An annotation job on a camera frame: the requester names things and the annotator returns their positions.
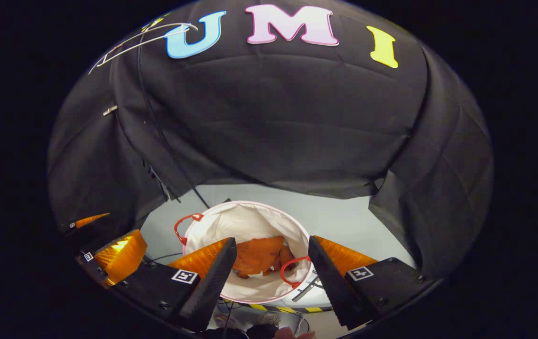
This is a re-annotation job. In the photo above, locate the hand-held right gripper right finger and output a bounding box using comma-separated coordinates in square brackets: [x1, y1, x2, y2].
[307, 235, 439, 329]

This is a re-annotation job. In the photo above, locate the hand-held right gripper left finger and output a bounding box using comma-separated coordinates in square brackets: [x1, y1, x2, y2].
[109, 237, 238, 332]

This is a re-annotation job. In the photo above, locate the orange ribbed jacket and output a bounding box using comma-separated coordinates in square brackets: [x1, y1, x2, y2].
[233, 235, 298, 279]

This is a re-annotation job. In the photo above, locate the pink white laundry hamper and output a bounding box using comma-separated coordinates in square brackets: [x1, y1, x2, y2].
[174, 201, 317, 305]

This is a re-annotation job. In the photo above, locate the empty white hanger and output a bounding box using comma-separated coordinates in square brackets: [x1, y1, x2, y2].
[88, 21, 200, 76]

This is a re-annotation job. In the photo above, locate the yellow black floor tape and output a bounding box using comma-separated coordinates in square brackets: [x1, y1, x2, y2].
[224, 303, 334, 315]

